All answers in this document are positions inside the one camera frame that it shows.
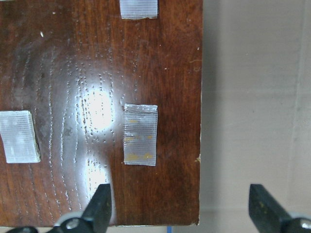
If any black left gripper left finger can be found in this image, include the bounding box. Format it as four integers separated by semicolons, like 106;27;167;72
52;184;112;233

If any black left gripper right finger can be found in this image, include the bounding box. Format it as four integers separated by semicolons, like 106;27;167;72
248;184;311;233

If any dark wooden drawer cabinet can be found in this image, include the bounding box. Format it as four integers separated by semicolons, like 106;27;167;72
0;0;203;227

